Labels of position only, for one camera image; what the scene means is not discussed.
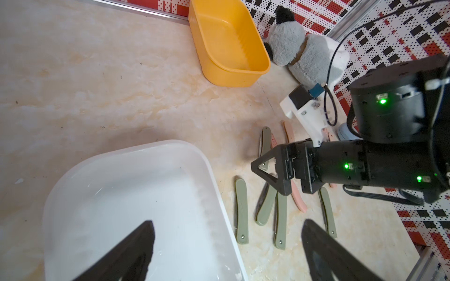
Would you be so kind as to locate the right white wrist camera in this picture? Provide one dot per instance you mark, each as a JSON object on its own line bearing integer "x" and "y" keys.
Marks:
{"x": 310, "y": 112}

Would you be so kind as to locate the grey plush dog toy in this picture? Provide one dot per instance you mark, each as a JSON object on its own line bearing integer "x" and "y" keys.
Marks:
{"x": 311, "y": 59}

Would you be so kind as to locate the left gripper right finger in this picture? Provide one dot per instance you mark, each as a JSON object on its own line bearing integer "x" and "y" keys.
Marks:
{"x": 328, "y": 260}

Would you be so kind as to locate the white storage box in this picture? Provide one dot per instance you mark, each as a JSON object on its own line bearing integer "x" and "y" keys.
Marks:
{"x": 100, "y": 201}

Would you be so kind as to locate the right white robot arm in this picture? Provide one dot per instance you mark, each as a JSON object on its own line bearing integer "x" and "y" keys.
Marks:
{"x": 403, "y": 118}

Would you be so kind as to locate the yellow storage box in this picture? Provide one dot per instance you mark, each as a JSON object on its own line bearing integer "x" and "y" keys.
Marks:
{"x": 228, "y": 44}

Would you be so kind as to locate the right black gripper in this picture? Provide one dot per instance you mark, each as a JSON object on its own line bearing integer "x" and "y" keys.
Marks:
{"x": 339, "y": 162}

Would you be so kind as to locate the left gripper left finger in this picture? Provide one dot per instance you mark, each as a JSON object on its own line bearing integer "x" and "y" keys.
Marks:
{"x": 127, "y": 261}

